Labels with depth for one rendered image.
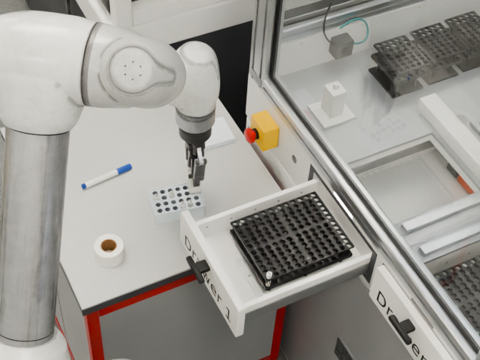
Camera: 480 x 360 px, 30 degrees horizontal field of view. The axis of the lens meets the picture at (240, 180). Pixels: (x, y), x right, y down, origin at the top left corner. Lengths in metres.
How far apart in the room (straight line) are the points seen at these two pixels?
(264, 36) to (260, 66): 0.09
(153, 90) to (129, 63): 0.05
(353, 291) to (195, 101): 0.60
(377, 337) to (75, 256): 0.73
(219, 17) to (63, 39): 1.28
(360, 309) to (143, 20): 0.98
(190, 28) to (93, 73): 1.25
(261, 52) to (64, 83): 0.90
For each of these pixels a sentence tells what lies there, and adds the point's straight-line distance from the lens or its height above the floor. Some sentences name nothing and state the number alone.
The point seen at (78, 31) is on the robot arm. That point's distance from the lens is 1.38.
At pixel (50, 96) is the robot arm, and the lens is 1.38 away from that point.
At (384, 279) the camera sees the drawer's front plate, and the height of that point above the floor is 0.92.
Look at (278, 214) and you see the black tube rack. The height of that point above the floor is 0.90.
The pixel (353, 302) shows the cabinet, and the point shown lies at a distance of 2.18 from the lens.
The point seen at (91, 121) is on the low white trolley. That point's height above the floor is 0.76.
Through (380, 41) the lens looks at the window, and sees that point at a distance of 1.73.
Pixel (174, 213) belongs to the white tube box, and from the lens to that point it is 2.18.
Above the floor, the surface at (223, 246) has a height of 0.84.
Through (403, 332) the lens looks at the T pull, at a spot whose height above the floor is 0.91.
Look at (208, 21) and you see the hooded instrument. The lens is 2.60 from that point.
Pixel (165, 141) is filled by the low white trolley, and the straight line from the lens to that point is 2.38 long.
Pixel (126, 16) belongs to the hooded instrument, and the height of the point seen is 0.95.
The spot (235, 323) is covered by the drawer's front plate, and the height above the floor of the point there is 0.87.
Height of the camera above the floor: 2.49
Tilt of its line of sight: 49 degrees down
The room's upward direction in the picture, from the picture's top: 4 degrees clockwise
